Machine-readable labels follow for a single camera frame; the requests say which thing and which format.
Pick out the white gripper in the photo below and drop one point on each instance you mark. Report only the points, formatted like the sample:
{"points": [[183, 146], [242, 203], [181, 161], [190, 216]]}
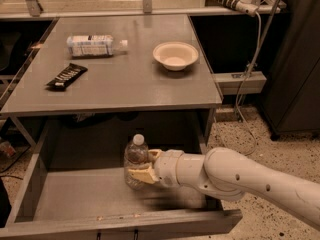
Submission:
{"points": [[165, 169]]}

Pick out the clear plastic water bottle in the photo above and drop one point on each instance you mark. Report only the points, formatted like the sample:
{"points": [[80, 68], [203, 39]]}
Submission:
{"points": [[135, 154]]}

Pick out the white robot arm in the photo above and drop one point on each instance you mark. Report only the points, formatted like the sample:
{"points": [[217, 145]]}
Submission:
{"points": [[227, 175]]}

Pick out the grey open top drawer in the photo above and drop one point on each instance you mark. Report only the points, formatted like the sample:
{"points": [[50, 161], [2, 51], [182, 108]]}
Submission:
{"points": [[74, 187]]}

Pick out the white labelled bottle lying down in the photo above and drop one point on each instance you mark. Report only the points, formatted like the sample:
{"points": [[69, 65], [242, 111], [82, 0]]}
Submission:
{"points": [[95, 45]]}

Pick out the white paper bowl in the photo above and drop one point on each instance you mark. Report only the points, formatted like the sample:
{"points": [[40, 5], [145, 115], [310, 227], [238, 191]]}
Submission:
{"points": [[175, 56]]}

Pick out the black snack bar wrapper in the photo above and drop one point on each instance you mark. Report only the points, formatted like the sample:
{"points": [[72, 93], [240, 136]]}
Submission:
{"points": [[66, 77]]}

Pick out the dark cabinet on right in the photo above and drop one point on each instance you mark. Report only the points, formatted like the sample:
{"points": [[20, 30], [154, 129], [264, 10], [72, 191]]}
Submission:
{"points": [[290, 100]]}

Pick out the white corrugated hose connector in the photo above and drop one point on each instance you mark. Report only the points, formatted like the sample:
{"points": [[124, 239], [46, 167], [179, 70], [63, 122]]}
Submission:
{"points": [[243, 6]]}

